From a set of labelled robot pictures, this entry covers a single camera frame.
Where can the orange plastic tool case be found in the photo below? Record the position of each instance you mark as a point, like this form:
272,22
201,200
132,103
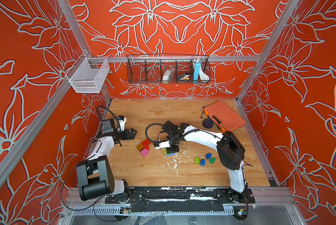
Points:
224,117

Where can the black item in basket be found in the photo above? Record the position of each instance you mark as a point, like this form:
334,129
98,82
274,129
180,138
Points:
184,77

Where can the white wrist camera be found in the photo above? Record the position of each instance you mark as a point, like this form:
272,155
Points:
122,120
162,145

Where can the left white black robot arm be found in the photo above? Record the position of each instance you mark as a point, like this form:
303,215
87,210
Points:
94,174

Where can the brown lego brick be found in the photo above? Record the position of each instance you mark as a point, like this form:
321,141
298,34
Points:
140,147

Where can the small red lego brick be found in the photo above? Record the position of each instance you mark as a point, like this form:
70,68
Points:
146,144

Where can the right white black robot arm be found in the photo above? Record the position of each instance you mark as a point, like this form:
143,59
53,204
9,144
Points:
231,152

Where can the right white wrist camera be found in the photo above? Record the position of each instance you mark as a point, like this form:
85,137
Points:
162,145

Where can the light blue box in basket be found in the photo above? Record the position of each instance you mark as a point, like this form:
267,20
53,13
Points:
197,67

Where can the black wire wall basket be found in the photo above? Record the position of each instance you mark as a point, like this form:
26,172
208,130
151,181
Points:
149,69

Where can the small blue lego brick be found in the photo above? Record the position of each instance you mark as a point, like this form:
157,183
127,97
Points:
208,156
202,162

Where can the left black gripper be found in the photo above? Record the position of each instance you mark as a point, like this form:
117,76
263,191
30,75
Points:
125,137

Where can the white slotted cable duct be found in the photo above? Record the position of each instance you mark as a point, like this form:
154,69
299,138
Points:
105,211

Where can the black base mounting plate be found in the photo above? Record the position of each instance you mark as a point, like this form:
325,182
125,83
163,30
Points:
184,199

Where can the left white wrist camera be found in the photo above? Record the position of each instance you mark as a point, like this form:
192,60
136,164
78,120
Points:
122,120

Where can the grey plastic bag in basket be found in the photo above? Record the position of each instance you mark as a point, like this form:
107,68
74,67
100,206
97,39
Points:
168,76

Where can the dark round disc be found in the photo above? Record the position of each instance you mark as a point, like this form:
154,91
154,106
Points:
208,123

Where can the dark green lego brick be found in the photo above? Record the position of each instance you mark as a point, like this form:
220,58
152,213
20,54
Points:
212,160

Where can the lime green lego brick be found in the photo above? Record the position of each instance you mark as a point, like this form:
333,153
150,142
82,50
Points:
166,153
197,160

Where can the clear acrylic wall box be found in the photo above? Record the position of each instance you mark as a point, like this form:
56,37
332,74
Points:
89,76

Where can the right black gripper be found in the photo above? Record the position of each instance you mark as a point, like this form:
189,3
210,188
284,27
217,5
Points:
170,150

